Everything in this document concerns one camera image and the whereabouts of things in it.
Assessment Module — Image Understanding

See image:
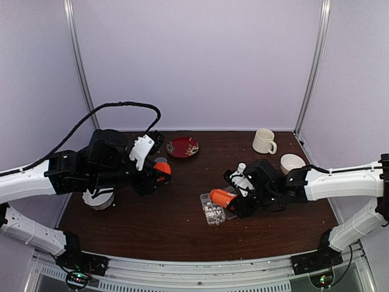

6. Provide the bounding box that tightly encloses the white pill bottle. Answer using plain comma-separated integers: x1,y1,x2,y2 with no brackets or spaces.
237,162,246,173

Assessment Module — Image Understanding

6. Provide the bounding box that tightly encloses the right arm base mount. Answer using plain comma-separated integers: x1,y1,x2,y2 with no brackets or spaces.
291,229,343,275

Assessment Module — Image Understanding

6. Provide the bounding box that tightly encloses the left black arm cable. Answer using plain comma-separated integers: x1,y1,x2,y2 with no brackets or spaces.
0,102,162,177

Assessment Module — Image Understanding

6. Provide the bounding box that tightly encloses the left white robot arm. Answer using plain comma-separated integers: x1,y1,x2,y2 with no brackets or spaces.
1,130,171,270

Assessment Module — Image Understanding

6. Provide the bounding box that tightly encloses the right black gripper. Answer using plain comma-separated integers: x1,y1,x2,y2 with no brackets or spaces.
227,187,278,218

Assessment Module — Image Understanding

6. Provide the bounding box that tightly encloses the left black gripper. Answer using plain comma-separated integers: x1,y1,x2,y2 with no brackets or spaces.
90,151,171,196

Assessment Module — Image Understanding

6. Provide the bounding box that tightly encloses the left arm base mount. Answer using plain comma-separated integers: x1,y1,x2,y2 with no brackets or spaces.
55,232,109,276

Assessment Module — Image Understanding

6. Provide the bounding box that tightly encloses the aluminium frame post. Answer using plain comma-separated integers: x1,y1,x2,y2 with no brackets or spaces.
63,0,95,113
294,0,331,136

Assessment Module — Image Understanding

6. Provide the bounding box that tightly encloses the red floral plate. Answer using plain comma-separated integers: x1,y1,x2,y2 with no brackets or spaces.
165,137,199,159

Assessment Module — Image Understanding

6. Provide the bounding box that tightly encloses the left aluminium frame post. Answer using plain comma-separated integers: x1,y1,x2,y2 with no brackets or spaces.
63,0,95,113

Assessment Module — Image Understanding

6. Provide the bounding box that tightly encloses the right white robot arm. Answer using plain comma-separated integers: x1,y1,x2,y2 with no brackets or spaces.
223,154,388,269

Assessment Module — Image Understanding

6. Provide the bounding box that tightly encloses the clear plastic pill organizer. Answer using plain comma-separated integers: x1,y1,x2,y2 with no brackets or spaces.
199,187,236,225

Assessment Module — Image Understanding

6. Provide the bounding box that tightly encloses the right aluminium frame post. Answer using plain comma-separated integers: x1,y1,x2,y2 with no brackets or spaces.
294,0,331,136

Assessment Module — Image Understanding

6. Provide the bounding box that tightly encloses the grey lid pill bottle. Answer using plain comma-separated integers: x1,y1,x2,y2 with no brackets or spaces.
154,157,167,163

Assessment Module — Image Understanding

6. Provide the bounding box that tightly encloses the front aluminium rail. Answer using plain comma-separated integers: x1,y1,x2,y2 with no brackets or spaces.
22,245,378,291

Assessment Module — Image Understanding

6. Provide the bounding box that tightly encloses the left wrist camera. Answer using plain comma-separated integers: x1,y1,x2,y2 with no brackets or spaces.
129,131,165,171

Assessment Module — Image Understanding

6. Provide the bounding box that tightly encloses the white small bowl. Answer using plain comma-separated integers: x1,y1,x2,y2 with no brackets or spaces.
280,153,306,175

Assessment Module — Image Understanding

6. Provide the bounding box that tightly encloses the orange bottle lid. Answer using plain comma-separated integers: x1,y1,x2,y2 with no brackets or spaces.
154,162,172,184

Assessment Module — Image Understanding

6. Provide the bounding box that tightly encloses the white scalloped bowl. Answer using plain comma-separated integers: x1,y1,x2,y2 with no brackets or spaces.
82,188,114,210

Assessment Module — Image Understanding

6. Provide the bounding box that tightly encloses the cream textured mug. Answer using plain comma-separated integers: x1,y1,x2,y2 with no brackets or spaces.
252,128,277,155

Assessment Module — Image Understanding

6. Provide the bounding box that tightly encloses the orange pill bottle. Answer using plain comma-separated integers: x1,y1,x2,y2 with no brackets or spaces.
210,189,236,209

